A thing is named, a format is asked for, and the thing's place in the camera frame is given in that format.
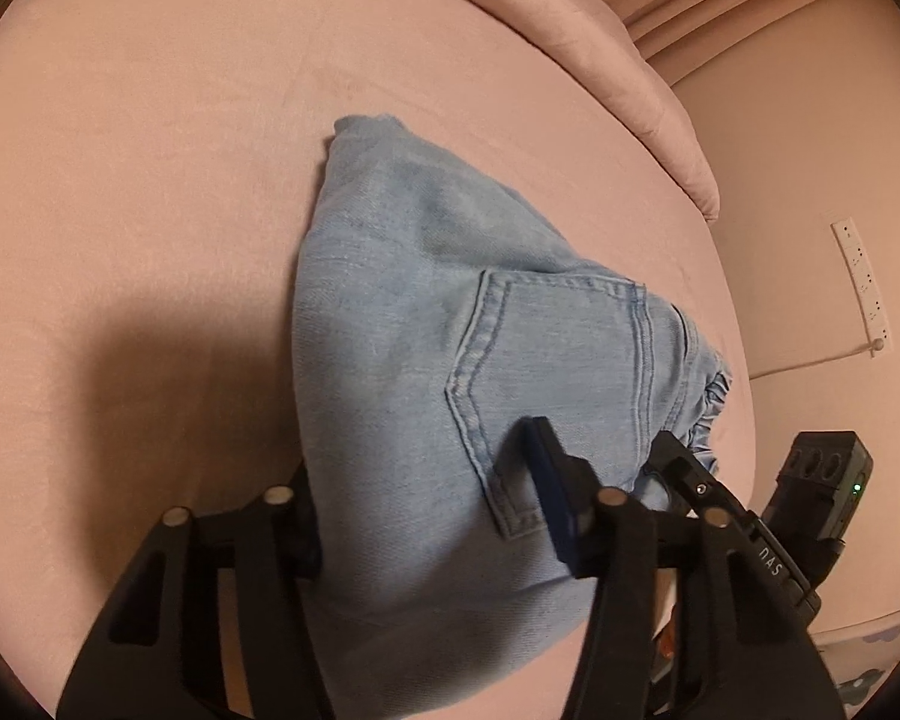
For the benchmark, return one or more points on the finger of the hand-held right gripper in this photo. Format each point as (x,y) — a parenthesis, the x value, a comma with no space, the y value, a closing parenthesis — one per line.
(690,476)

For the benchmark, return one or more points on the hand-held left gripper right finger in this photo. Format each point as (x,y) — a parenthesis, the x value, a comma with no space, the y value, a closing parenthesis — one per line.
(551,495)

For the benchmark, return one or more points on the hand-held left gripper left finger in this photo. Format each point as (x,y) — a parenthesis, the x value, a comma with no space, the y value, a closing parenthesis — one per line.
(292,540)

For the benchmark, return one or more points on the light blue denim pants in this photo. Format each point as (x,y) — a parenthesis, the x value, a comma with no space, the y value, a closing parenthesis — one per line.
(420,315)

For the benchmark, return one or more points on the patterned floor mat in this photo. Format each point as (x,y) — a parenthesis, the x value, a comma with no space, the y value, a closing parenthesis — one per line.
(870,682)

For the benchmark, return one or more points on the white power strip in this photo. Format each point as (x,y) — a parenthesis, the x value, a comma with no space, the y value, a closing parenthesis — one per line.
(859,270)

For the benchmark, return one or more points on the pink bed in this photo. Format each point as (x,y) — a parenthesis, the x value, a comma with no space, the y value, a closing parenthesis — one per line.
(157,165)

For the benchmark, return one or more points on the pink blanket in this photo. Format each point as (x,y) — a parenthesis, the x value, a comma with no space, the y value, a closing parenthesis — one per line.
(570,37)

